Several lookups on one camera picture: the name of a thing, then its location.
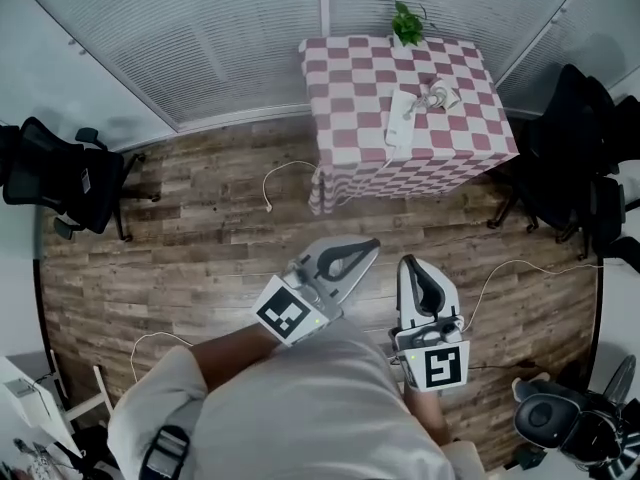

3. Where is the green potted plant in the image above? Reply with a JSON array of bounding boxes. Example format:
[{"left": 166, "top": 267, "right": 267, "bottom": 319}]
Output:
[{"left": 390, "top": 0, "right": 427, "bottom": 48}]

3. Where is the black office chair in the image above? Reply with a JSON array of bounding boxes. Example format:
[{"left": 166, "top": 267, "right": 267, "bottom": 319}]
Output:
[
  {"left": 487, "top": 62, "right": 621, "bottom": 245},
  {"left": 574, "top": 95, "right": 640, "bottom": 262},
  {"left": 0, "top": 116, "right": 162, "bottom": 243}
]

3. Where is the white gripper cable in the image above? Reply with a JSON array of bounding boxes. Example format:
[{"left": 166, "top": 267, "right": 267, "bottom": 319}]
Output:
[
  {"left": 129, "top": 331, "right": 194, "bottom": 385},
  {"left": 458, "top": 259, "right": 606, "bottom": 332}
]

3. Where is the white power strip cable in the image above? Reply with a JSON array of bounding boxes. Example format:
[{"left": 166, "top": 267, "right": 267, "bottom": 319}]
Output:
[{"left": 261, "top": 145, "right": 401, "bottom": 214}]

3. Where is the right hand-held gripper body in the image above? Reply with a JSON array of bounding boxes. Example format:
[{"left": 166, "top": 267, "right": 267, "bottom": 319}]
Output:
[{"left": 389, "top": 312, "right": 470, "bottom": 394}]

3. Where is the black floor cable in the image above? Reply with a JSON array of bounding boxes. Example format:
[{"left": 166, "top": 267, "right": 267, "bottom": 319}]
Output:
[{"left": 468, "top": 360, "right": 539, "bottom": 372}]

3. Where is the person's white shirt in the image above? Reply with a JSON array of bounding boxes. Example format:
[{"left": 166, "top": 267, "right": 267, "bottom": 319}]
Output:
[{"left": 107, "top": 316, "right": 494, "bottom": 480}]

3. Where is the person's left forearm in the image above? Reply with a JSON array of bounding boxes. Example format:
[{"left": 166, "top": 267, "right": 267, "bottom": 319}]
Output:
[{"left": 188, "top": 320, "right": 281, "bottom": 394}]

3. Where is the white hair dryer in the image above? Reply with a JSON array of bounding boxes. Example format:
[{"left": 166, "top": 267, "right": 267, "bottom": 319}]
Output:
[{"left": 402, "top": 78, "right": 462, "bottom": 121}]

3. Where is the white power strip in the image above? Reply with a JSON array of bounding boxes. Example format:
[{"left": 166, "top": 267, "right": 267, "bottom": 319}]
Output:
[{"left": 384, "top": 89, "right": 419, "bottom": 150}]

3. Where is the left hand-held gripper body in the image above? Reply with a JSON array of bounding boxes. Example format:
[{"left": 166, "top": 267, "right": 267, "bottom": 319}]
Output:
[{"left": 251, "top": 253, "right": 346, "bottom": 348}]

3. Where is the red white checkered tablecloth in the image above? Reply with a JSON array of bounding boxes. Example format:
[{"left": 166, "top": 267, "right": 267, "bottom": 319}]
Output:
[{"left": 298, "top": 36, "right": 520, "bottom": 217}]

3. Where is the white metal frame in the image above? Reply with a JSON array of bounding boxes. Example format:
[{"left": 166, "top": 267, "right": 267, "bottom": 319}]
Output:
[{"left": 48, "top": 349, "right": 117, "bottom": 425}]

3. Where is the white desk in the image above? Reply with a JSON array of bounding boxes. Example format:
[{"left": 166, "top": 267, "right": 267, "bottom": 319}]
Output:
[{"left": 0, "top": 352, "right": 82, "bottom": 480}]

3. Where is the black chest strap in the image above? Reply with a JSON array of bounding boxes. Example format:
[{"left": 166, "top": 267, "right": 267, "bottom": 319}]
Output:
[{"left": 139, "top": 424, "right": 192, "bottom": 480}]

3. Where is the black white robot device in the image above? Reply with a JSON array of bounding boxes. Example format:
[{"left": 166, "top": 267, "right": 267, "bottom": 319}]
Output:
[{"left": 512, "top": 354, "right": 640, "bottom": 480}]

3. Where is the person's right forearm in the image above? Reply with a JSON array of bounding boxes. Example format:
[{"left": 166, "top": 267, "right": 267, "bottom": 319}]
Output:
[{"left": 402, "top": 382, "right": 454, "bottom": 445}]

